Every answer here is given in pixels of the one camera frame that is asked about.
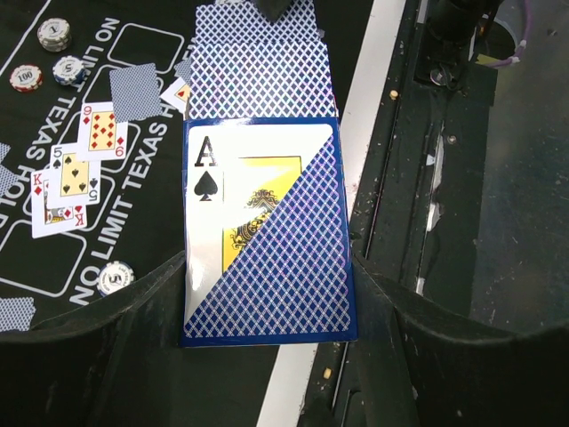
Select black poker table mat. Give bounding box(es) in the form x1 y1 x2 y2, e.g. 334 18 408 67
0 0 374 427

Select king of diamonds card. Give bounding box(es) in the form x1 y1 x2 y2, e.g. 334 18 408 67
30 169 87 239

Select red face up card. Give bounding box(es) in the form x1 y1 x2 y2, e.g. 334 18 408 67
160 77 190 115

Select grey white chip right lower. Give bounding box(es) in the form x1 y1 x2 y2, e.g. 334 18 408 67
36 18 72 52

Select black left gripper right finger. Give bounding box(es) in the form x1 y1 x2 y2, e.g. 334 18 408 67
353 256 568 426

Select blue playing card deck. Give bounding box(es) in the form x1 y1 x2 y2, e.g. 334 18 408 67
179 26 359 349

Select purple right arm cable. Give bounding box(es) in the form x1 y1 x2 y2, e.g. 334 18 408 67
484 0 534 68

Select grey white chip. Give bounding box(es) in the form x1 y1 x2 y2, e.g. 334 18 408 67
10 64 43 93
36 18 72 52

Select blue white 5 chip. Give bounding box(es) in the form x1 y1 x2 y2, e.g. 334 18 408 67
52 55 86 85
97 261 136 297

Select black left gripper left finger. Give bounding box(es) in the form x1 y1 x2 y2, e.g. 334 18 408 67
1 253 185 426

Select blue back card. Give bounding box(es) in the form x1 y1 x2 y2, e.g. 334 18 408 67
0 297 36 333
0 143 19 197
174 59 192 85
109 63 161 123

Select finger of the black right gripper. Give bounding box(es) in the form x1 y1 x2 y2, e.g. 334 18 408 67
255 0 293 22

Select nine of diamonds card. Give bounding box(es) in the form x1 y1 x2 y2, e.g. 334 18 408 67
76 101 128 161

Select blue back card being drawn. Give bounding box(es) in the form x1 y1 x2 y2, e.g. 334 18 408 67
193 1 320 44

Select five of spades card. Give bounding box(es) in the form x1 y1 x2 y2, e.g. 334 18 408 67
47 143 101 208

